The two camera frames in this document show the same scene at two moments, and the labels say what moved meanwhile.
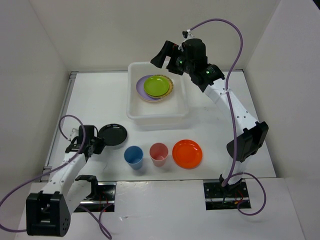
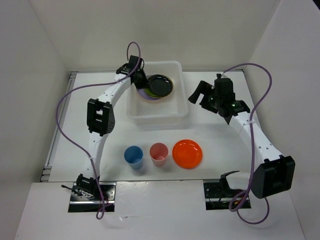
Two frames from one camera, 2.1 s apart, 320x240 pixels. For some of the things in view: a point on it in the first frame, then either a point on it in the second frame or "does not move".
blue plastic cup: x=133 y=155 does not move
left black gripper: x=101 y=145 -> x=145 y=82
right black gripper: x=169 y=49 -> x=204 y=88
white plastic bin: x=157 y=99 does not move
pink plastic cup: x=158 y=152 does not move
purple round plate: x=140 y=90 does not move
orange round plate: x=187 y=154 does not move
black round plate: x=113 y=134 -> x=160 y=85
